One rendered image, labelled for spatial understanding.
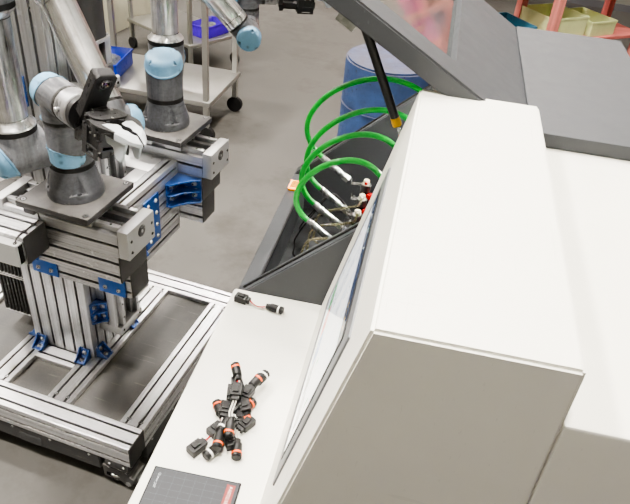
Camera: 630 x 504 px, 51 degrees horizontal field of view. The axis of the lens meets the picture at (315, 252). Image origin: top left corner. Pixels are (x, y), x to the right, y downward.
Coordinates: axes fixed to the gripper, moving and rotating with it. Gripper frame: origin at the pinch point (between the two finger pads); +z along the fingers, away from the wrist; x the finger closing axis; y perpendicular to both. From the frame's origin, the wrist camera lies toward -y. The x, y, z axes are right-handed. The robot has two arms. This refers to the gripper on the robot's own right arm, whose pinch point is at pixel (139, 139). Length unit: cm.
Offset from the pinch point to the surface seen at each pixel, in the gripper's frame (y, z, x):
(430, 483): 14, 75, 7
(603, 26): 30, -139, -579
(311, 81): 101, -259, -335
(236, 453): 46, 37, 1
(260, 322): 44, 12, -27
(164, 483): 50, 33, 14
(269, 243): 44, -14, -53
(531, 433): 1, 82, 4
